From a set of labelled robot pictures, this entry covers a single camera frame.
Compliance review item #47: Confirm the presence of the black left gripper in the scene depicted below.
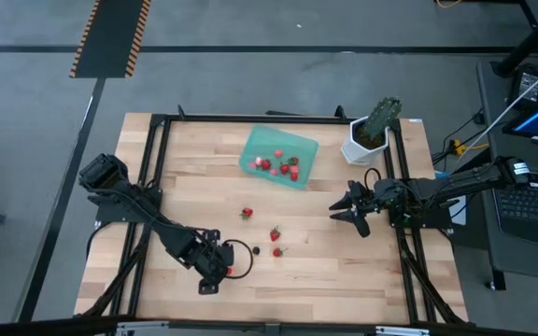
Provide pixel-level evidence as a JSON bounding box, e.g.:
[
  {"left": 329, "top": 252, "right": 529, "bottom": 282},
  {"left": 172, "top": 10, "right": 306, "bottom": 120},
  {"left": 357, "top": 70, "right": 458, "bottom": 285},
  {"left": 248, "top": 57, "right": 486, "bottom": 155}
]
[{"left": 182, "top": 228, "right": 236, "bottom": 296}]

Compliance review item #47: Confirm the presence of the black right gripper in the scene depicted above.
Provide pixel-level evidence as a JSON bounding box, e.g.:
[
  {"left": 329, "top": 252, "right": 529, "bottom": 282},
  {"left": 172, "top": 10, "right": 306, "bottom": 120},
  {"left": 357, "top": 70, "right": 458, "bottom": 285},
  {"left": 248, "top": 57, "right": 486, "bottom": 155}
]
[{"left": 328, "top": 180, "right": 382, "bottom": 238}]

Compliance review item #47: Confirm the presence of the white faceted plant pot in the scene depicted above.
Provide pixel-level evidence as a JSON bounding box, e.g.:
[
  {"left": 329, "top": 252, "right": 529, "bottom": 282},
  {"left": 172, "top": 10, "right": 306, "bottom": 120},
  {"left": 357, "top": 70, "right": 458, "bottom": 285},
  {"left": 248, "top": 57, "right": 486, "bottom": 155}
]
[{"left": 340, "top": 116, "right": 390, "bottom": 168}]

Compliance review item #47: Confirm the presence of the green cactus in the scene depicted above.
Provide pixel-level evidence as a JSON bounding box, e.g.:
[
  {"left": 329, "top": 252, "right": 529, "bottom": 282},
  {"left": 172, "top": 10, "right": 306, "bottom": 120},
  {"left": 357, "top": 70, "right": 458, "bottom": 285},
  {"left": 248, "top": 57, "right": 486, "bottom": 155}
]
[{"left": 361, "top": 96, "right": 404, "bottom": 146}]

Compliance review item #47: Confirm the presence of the teal translucent plastic container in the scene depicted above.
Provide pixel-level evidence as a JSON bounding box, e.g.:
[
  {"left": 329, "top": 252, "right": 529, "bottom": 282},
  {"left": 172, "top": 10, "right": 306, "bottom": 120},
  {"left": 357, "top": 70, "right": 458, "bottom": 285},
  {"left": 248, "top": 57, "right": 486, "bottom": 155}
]
[{"left": 238, "top": 123, "right": 320, "bottom": 191}]

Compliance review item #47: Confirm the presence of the white paper sheet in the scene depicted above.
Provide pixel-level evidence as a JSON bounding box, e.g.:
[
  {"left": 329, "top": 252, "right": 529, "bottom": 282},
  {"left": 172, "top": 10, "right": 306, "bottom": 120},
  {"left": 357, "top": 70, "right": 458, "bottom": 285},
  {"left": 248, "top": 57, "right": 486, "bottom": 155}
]
[{"left": 450, "top": 195, "right": 467, "bottom": 228}]

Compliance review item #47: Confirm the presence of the yellow power plug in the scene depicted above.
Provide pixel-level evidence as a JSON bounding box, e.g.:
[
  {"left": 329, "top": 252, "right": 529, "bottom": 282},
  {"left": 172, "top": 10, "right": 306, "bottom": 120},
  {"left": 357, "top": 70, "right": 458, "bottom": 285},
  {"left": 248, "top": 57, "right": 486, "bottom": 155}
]
[{"left": 448, "top": 138, "right": 490, "bottom": 158}]

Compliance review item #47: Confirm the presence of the dark grey desk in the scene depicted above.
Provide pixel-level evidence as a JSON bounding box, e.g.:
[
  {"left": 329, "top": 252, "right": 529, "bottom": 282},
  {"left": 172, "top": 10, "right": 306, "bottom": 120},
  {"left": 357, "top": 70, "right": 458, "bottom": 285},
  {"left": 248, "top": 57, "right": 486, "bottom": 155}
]
[{"left": 476, "top": 58, "right": 538, "bottom": 284}]

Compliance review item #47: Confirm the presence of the black laptop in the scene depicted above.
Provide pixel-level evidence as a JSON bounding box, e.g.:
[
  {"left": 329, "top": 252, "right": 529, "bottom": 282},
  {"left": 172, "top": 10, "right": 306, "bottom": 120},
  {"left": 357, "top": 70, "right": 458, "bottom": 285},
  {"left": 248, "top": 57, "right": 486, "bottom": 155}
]
[{"left": 490, "top": 175, "right": 538, "bottom": 248}]

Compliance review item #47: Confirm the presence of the black power adapter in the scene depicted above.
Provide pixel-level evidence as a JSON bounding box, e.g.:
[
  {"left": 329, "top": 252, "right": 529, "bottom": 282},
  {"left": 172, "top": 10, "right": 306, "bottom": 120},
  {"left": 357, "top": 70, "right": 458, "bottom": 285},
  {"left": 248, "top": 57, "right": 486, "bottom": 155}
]
[{"left": 509, "top": 64, "right": 538, "bottom": 108}]

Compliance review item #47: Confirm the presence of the black hazard-striped floor mat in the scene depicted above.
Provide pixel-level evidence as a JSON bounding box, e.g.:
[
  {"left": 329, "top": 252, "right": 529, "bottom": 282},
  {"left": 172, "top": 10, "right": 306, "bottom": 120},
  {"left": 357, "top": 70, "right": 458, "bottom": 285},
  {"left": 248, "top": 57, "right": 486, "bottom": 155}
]
[{"left": 68, "top": 0, "right": 152, "bottom": 79}]

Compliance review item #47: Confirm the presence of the black metal stand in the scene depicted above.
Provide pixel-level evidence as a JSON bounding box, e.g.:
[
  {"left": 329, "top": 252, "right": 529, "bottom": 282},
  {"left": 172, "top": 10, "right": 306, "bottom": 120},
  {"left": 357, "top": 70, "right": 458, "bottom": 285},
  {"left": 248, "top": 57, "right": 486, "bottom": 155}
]
[{"left": 490, "top": 0, "right": 538, "bottom": 78}]

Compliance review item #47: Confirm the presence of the black left wrist camera cable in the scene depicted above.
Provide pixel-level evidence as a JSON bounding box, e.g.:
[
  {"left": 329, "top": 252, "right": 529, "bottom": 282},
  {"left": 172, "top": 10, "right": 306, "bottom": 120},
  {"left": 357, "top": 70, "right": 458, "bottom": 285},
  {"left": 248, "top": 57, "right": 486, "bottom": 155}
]
[{"left": 221, "top": 238, "right": 255, "bottom": 280}]

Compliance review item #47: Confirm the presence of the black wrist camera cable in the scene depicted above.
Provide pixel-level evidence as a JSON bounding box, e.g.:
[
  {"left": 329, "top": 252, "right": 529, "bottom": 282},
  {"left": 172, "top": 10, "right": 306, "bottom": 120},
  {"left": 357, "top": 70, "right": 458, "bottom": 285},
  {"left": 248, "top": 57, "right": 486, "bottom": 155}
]
[
  {"left": 364, "top": 166, "right": 383, "bottom": 188},
  {"left": 221, "top": 238, "right": 255, "bottom": 280}
]

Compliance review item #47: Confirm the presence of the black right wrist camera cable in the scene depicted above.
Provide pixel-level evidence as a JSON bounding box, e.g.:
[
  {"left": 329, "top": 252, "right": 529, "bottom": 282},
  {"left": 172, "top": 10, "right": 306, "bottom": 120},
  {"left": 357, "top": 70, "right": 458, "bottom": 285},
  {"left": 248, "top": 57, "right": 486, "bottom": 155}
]
[{"left": 364, "top": 166, "right": 383, "bottom": 188}]

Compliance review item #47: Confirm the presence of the black aluminium table frame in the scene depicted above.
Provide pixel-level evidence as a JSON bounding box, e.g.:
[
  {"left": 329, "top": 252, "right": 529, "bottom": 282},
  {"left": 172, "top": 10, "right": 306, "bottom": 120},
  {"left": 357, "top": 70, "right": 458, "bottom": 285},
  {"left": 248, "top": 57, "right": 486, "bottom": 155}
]
[{"left": 75, "top": 105, "right": 469, "bottom": 336}]

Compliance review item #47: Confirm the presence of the white hanging cable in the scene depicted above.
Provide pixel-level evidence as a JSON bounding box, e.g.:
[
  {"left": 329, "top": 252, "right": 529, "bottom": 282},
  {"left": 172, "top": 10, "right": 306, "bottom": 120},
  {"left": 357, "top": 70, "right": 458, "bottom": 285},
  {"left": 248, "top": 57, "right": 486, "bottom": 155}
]
[{"left": 455, "top": 54, "right": 538, "bottom": 162}]

